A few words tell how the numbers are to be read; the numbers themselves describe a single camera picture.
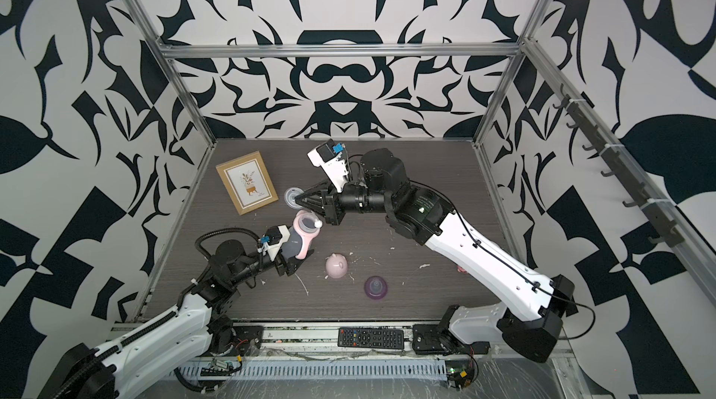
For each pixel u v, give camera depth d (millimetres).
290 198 562
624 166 549
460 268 649
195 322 556
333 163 498
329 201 486
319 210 540
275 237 627
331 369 713
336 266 835
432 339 747
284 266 678
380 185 430
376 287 809
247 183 958
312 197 534
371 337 741
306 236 661
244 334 758
